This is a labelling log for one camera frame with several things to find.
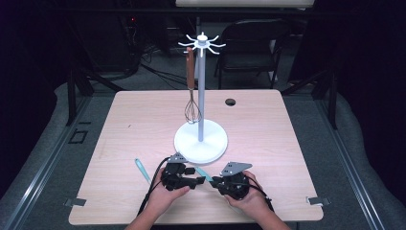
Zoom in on black folding chair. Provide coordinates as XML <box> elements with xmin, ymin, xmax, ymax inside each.
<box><xmin>214</xmin><ymin>18</ymin><xmax>291</xmax><ymax>90</ymax></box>

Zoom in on grey table corner bracket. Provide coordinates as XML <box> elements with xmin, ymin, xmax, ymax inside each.
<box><xmin>63</xmin><ymin>197</ymin><xmax>87</xmax><ymax>208</ymax></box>
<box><xmin>305</xmin><ymin>195</ymin><xmax>332</xmax><ymax>206</ymax></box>

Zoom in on black floor cables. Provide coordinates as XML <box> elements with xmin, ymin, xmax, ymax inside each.
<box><xmin>140</xmin><ymin>47</ymin><xmax>192</xmax><ymax>91</ymax></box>

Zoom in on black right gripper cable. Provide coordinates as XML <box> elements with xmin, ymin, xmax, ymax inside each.
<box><xmin>243</xmin><ymin>173</ymin><xmax>276</xmax><ymax>213</ymax></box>

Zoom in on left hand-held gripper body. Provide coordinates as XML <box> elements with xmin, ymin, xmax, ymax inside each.
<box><xmin>160</xmin><ymin>151</ymin><xmax>193</xmax><ymax>192</ymax></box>

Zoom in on person's left hand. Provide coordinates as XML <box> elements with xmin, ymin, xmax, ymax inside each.
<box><xmin>147</xmin><ymin>167</ymin><xmax>191</xmax><ymax>212</ymax></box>

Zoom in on black metal stand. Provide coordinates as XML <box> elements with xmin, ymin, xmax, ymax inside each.
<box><xmin>281</xmin><ymin>68</ymin><xmax>339</xmax><ymax>130</ymax></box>
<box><xmin>65</xmin><ymin>68</ymin><xmax>124</xmax><ymax>127</ymax></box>

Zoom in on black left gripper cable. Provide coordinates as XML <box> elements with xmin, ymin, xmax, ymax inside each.
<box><xmin>137</xmin><ymin>156</ymin><xmax>170</xmax><ymax>217</ymax></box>

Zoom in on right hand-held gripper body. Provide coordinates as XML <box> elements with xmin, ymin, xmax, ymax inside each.
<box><xmin>218</xmin><ymin>161</ymin><xmax>253</xmax><ymax>201</ymax></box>

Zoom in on aluminium floor rail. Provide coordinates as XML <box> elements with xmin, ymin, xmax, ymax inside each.
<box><xmin>314</xmin><ymin>95</ymin><xmax>389</xmax><ymax>230</ymax></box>
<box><xmin>0</xmin><ymin>95</ymin><xmax>92</xmax><ymax>230</ymax></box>

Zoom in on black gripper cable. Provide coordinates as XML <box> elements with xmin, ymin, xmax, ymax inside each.
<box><xmin>137</xmin><ymin>156</ymin><xmax>170</xmax><ymax>217</ymax></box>
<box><xmin>243</xmin><ymin>173</ymin><xmax>276</xmax><ymax>213</ymax></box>

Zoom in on wooden handled wire whisk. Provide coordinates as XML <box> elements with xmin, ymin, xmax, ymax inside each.
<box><xmin>184</xmin><ymin>47</ymin><xmax>203</xmax><ymax>125</ymax></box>

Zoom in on person's right hand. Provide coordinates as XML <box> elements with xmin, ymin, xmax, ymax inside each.
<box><xmin>224</xmin><ymin>171</ymin><xmax>271</xmax><ymax>214</ymax></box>

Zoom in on white utensil rack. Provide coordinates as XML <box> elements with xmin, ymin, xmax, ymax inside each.
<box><xmin>173</xmin><ymin>32</ymin><xmax>229</xmax><ymax>166</ymax></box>

